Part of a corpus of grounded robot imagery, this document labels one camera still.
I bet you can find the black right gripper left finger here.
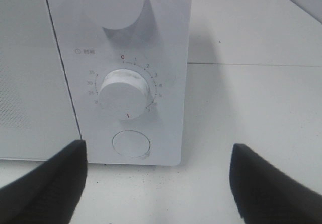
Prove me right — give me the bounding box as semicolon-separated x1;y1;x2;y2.
1;140;88;223

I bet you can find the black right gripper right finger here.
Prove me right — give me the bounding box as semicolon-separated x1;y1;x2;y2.
229;143;321;223

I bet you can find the white microwave door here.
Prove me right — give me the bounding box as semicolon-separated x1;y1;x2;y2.
1;0;80;161

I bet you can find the round door release button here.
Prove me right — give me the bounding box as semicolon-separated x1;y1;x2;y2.
112;130;150;158

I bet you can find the white timer knob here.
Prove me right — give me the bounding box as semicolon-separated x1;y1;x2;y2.
98;69;150;120

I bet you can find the white microwave oven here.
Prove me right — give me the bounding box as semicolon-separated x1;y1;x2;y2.
47;0;192;166

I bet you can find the white power knob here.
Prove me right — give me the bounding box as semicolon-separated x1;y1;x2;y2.
80;0;145;30

